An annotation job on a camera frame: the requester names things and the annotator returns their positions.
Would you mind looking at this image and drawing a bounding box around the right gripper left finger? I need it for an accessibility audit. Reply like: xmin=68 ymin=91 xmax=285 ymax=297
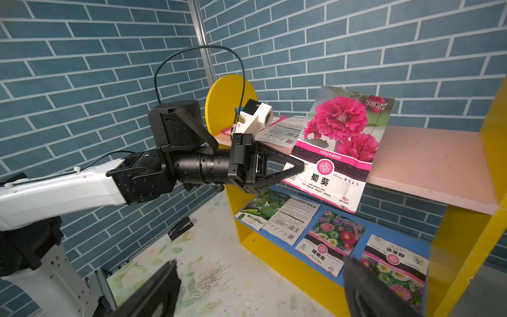
xmin=110 ymin=260 xmax=181 ymax=317

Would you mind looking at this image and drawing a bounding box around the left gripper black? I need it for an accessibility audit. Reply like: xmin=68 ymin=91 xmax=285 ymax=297
xmin=227 ymin=133 xmax=304 ymax=194

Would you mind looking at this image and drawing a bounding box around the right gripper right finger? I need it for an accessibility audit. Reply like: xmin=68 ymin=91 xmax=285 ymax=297
xmin=343 ymin=257 xmax=419 ymax=317

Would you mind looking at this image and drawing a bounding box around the white text seed packet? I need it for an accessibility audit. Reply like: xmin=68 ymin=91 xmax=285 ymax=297
xmin=255 ymin=116 xmax=307 ymax=148

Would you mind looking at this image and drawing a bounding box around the magenta hollyhock seed packet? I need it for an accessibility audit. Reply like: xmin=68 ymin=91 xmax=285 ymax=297
xmin=284 ymin=86 xmax=396 ymax=213

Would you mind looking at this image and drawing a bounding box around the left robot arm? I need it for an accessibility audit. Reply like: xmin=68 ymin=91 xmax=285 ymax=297
xmin=1 ymin=100 xmax=304 ymax=316

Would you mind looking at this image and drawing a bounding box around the red zinnia seed packet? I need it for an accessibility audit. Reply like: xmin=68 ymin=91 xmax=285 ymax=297
xmin=360 ymin=235 xmax=429 ymax=313

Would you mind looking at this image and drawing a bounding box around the green gourd seed packet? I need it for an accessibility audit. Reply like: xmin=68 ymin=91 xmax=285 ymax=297
xmin=235 ymin=190 xmax=290 ymax=231

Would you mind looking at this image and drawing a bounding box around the white text packet lower shelf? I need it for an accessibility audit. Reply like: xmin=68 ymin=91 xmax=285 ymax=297
xmin=262 ymin=195 xmax=320 ymax=246

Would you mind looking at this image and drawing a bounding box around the mixed flower seed packet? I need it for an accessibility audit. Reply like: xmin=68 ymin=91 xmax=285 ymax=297
xmin=296 ymin=214 xmax=367 ymax=277

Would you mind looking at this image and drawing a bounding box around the yellow shelf with pink board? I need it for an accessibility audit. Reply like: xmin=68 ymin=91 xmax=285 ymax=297
xmin=205 ymin=74 xmax=507 ymax=317

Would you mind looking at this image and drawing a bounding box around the floral table mat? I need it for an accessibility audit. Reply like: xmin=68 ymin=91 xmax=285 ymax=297
xmin=108 ymin=194 xmax=330 ymax=316

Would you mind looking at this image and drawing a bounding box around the small black device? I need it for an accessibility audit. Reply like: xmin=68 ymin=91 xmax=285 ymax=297
xmin=168 ymin=216 xmax=194 ymax=241

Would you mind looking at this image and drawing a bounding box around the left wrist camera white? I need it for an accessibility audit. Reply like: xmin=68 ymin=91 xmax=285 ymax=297
xmin=232 ymin=99 xmax=273 ymax=137

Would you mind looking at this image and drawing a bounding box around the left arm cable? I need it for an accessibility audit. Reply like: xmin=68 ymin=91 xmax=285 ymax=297
xmin=153 ymin=44 xmax=247 ymax=120

